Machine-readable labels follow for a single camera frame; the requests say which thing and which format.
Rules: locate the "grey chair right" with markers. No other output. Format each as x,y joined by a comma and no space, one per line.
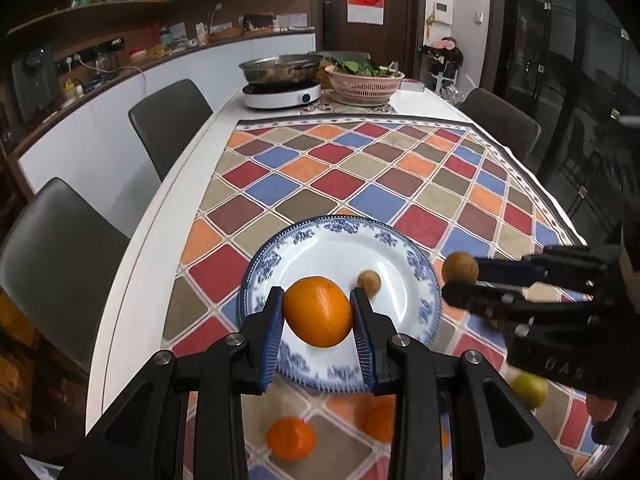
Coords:
506,123

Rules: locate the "colourful checkered tablecloth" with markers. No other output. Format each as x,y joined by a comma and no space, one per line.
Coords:
334,197

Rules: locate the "green yellow pear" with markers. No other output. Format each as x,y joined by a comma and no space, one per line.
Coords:
531,389

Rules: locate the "blue white porcelain plate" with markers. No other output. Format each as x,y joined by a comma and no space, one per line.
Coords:
318,262

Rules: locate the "small orange tangerine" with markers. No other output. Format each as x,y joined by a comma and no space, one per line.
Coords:
317,311

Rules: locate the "near grey chair left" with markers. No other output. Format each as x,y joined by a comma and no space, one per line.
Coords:
58,264

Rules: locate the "far grey chair left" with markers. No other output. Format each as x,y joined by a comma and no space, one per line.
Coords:
167,121

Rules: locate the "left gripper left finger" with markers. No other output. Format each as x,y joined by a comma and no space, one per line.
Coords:
141,434

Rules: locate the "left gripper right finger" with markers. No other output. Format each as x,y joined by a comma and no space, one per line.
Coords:
492,434

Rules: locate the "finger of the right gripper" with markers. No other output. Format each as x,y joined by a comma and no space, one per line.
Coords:
578,268
507,305

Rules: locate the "white kitchen counter cabinet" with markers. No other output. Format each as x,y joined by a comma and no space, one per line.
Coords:
96,151

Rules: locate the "white induction cooker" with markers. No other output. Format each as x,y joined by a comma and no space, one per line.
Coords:
281,96

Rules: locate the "grey chair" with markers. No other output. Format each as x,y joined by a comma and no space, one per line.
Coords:
58,264
167,121
506,123

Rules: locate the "pink basket with greens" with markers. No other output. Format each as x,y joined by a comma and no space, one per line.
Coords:
362,84

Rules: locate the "stainless steel pot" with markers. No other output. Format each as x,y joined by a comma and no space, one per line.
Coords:
283,69

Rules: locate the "brown kiwi fruit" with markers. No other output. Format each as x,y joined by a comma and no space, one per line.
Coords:
370,282
461,268

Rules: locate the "black water dispenser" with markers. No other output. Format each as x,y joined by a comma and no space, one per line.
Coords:
35,82

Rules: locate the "person's right hand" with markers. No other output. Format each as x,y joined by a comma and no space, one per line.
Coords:
600,409

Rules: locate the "dark wooden door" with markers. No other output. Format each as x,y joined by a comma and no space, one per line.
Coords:
389,30

